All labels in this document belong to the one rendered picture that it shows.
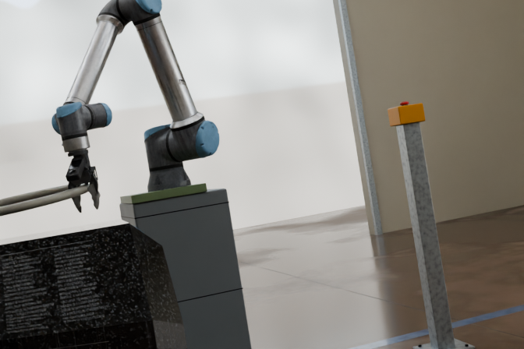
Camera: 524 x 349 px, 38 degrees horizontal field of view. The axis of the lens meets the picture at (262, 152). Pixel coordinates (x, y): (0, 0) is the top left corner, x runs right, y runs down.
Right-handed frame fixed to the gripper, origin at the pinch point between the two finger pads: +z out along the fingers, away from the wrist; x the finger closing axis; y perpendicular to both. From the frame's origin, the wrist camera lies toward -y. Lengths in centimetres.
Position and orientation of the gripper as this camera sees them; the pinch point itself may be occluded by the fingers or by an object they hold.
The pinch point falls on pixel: (87, 208)
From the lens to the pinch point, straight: 274.4
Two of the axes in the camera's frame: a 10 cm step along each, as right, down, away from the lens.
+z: 2.0, 9.8, 0.4
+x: -9.8, 1.9, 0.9
